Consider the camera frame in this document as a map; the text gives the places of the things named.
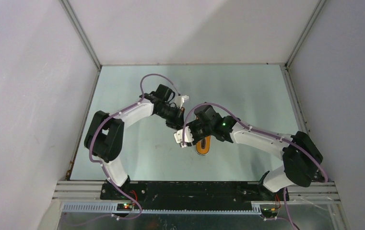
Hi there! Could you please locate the orange canvas sneaker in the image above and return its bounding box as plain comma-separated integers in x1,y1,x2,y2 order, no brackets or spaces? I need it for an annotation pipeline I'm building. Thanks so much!
195,136,211,156

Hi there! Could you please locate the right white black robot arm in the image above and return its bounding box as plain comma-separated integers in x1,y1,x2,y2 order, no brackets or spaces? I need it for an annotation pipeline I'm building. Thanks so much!
178,103,328,200

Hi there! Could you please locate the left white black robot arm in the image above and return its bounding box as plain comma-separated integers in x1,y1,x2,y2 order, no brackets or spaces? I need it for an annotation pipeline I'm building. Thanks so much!
84,84,189,200

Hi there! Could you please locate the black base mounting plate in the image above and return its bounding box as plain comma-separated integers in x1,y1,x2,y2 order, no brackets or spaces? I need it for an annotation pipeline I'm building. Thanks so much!
100,181,289,211

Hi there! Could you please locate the left controller board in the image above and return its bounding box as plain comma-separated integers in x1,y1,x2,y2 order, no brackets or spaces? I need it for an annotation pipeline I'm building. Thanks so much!
116,203,134,212

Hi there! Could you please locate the controller board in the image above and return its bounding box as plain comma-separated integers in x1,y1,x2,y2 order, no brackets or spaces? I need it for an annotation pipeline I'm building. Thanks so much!
116,203,134,212
261,207,280,219

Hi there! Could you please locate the right controller board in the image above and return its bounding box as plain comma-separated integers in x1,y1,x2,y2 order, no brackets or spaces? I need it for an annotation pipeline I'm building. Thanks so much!
261,207,280,219

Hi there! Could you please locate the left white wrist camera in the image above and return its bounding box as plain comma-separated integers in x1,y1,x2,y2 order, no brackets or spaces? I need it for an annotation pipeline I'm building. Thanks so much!
174,95,189,109

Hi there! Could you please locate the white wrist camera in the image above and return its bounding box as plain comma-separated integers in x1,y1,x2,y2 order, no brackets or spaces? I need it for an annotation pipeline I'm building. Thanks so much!
174,95,189,109
173,126,194,148

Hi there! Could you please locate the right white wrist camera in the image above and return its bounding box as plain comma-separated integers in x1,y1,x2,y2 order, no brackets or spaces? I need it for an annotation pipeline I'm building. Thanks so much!
173,126,194,148

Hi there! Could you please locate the aluminium frame rail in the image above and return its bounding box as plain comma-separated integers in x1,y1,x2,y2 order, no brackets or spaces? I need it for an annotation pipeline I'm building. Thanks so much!
52,181,341,204

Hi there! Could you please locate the grey slotted cable duct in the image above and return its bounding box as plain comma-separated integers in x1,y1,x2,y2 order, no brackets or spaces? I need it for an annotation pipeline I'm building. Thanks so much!
61,203,262,215

